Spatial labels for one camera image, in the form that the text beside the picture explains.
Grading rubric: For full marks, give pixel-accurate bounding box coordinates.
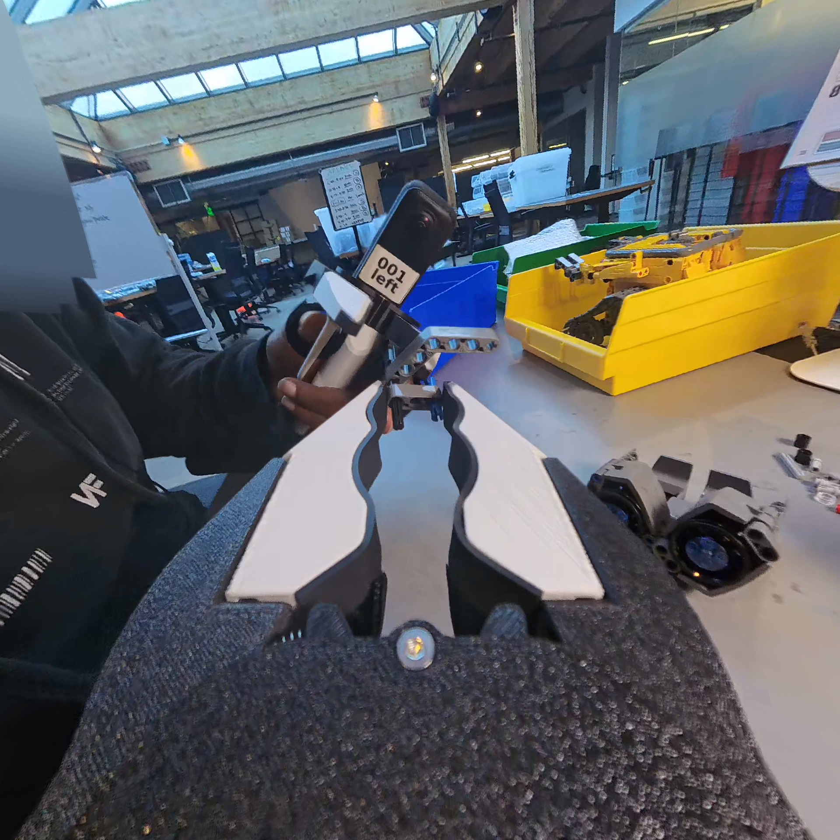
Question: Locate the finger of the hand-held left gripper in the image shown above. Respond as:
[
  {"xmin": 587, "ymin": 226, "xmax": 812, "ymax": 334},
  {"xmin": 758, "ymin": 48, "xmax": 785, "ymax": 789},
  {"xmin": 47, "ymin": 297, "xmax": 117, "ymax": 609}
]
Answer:
[{"xmin": 379, "ymin": 307, "xmax": 426, "ymax": 370}]

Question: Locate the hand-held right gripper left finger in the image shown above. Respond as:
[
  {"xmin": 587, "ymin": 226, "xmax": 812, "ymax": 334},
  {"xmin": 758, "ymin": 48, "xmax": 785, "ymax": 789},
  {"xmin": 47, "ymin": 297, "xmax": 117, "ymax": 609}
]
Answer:
[{"xmin": 225, "ymin": 382, "xmax": 388, "ymax": 637}]

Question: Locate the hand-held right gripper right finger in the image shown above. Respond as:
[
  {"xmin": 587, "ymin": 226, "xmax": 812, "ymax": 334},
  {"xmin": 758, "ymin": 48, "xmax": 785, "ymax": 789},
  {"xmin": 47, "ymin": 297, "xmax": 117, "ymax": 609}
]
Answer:
[{"xmin": 443, "ymin": 381, "xmax": 606, "ymax": 641}]

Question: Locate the grey angled brick beam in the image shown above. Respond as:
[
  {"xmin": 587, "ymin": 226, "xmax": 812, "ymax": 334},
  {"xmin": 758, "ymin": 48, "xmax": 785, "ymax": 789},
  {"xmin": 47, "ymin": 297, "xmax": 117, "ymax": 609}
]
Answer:
[{"xmin": 387, "ymin": 326, "xmax": 501, "ymax": 383}]

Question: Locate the blue storage bin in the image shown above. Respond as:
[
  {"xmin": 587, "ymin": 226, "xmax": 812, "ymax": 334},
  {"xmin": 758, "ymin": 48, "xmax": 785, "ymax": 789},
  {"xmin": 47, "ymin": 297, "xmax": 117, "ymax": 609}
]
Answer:
[{"xmin": 400, "ymin": 261, "xmax": 501, "ymax": 378}]

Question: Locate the grey toy brick engine assembly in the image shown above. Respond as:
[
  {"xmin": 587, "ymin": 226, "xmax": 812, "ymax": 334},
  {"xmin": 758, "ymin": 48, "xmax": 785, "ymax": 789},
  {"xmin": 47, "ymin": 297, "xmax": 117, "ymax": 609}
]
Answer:
[{"xmin": 646, "ymin": 469, "xmax": 788, "ymax": 597}]

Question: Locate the person's left forearm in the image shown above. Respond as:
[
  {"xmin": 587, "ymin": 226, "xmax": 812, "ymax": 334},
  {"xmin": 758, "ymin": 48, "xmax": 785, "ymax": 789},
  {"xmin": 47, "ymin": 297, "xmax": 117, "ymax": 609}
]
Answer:
[{"xmin": 141, "ymin": 331, "xmax": 298, "ymax": 478}]

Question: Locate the grey desk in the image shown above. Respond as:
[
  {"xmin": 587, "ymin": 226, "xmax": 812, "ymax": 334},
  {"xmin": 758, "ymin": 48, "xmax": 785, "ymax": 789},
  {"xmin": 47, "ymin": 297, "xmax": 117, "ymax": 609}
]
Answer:
[{"xmin": 144, "ymin": 314, "xmax": 840, "ymax": 840}]

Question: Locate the wooden pillar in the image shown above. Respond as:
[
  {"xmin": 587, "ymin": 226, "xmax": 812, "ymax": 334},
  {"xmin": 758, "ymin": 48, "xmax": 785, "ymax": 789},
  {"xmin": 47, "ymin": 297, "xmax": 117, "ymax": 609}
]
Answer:
[
  {"xmin": 436, "ymin": 112, "xmax": 458, "ymax": 208},
  {"xmin": 513, "ymin": 0, "xmax": 539, "ymax": 156}
]

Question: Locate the black office chair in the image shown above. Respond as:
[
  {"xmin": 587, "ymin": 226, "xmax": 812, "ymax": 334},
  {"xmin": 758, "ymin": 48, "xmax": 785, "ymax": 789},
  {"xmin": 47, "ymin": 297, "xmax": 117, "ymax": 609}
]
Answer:
[
  {"xmin": 213, "ymin": 246, "xmax": 280, "ymax": 332},
  {"xmin": 484, "ymin": 180, "xmax": 514, "ymax": 248}
]

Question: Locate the blue-grey fabric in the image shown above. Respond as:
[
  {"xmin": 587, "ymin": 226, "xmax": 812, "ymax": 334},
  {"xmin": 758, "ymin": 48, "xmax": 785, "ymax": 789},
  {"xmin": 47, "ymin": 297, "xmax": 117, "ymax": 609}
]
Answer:
[{"xmin": 163, "ymin": 472, "xmax": 228, "ymax": 508}]

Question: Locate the white foam sheet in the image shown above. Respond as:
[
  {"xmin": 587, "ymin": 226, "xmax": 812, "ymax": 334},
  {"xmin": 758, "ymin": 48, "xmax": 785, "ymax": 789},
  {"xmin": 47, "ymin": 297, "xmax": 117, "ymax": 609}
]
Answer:
[{"xmin": 502, "ymin": 219, "xmax": 593, "ymax": 265}]

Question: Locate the white plastic storage crate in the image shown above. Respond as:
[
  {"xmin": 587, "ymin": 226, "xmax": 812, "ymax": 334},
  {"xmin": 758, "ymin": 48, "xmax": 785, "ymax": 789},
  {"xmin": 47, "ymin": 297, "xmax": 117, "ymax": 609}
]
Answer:
[{"xmin": 508, "ymin": 147, "xmax": 572, "ymax": 206}]

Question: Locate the green storage bin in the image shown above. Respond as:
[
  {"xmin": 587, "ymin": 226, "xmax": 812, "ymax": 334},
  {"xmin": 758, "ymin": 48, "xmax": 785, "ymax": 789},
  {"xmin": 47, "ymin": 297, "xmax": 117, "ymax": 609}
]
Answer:
[{"xmin": 471, "ymin": 220, "xmax": 660, "ymax": 304}]

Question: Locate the long wooden table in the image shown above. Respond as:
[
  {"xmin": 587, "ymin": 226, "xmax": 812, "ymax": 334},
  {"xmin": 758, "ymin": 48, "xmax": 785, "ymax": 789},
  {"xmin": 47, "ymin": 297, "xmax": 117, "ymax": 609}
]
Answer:
[{"xmin": 459, "ymin": 180, "xmax": 656, "ymax": 225}]

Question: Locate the white metal pole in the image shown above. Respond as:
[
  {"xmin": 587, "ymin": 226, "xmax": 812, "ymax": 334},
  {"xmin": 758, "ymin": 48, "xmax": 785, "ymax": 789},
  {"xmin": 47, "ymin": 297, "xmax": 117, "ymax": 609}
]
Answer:
[{"xmin": 164, "ymin": 241, "xmax": 223, "ymax": 353}]

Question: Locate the person's black printed clothing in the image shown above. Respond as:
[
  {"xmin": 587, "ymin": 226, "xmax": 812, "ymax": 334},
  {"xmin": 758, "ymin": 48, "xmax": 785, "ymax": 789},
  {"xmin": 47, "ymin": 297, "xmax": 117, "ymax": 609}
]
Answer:
[{"xmin": 0, "ymin": 277, "xmax": 221, "ymax": 840}]

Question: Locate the yellow storage bin with ledge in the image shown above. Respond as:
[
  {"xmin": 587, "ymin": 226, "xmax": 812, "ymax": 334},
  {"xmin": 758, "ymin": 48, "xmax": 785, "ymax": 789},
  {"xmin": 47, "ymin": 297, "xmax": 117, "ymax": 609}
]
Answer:
[{"xmin": 504, "ymin": 221, "xmax": 840, "ymax": 396}]

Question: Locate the pile of small brick parts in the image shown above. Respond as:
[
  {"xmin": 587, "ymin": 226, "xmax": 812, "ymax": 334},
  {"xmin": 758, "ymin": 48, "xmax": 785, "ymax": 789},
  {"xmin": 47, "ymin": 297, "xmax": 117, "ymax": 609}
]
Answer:
[{"xmin": 774, "ymin": 432, "xmax": 840, "ymax": 514}]

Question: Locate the white whiteboard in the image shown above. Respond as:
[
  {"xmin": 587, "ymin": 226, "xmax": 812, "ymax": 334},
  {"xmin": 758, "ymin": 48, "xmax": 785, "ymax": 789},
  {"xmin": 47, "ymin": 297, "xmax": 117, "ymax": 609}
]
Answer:
[{"xmin": 69, "ymin": 172, "xmax": 175, "ymax": 294}]

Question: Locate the white rounded flat plate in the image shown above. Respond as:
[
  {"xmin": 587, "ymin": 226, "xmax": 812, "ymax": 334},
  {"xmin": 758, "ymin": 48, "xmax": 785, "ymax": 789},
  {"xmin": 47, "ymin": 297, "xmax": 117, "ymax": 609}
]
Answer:
[{"xmin": 789, "ymin": 348, "xmax": 840, "ymax": 393}]

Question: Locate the red storage crate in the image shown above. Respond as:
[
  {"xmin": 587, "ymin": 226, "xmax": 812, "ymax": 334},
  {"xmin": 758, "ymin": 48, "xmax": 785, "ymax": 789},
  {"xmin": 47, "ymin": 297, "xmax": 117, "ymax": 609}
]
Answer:
[{"xmin": 721, "ymin": 130, "xmax": 809, "ymax": 225}]

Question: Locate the open instruction booklet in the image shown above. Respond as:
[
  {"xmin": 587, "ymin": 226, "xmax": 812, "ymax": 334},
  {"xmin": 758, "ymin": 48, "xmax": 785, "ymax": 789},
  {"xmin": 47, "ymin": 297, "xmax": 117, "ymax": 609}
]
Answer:
[{"xmin": 780, "ymin": 62, "xmax": 840, "ymax": 170}]

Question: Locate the white wall poster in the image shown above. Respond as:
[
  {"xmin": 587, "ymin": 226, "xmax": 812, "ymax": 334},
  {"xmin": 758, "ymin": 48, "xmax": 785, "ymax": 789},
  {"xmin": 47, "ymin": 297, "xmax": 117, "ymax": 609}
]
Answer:
[{"xmin": 319, "ymin": 161, "xmax": 374, "ymax": 231}]

